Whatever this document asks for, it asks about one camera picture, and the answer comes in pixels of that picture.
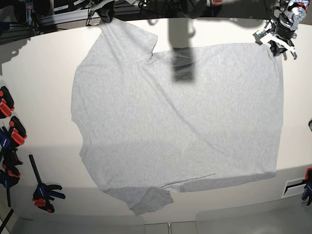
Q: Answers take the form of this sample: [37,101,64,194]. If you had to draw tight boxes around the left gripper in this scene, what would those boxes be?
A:
[261,30,297,59]

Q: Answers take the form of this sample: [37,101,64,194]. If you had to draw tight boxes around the grey T-shirt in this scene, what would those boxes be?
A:
[71,19,284,215]

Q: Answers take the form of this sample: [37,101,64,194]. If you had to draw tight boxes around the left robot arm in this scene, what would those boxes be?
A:
[254,0,310,59]

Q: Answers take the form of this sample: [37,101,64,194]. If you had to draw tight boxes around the blue clamp right edge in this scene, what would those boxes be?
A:
[301,168,312,206]

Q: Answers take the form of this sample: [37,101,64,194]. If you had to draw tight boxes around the blue clamp edge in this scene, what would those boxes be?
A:
[301,168,312,206]
[0,126,16,159]

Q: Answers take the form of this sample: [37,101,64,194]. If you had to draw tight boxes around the red black clamp lower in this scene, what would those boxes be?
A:
[9,116,27,147]

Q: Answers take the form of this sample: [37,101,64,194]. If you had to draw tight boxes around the red black clamp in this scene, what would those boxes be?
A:
[9,116,27,147]
[0,86,15,119]

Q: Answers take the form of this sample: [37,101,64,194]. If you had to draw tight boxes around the red black clamp upper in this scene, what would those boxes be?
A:
[0,86,15,119]

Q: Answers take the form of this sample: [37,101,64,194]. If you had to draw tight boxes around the blue clamp left edge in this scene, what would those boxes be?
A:
[0,126,16,159]

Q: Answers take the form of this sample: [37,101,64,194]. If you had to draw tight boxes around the blue clamp lower left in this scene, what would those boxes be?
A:
[0,147,23,208]

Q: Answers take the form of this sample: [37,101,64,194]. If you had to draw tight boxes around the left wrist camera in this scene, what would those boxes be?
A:
[253,30,266,45]

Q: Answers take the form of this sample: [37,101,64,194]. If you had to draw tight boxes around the aluminium extrusion rail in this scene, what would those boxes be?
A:
[38,9,88,26]

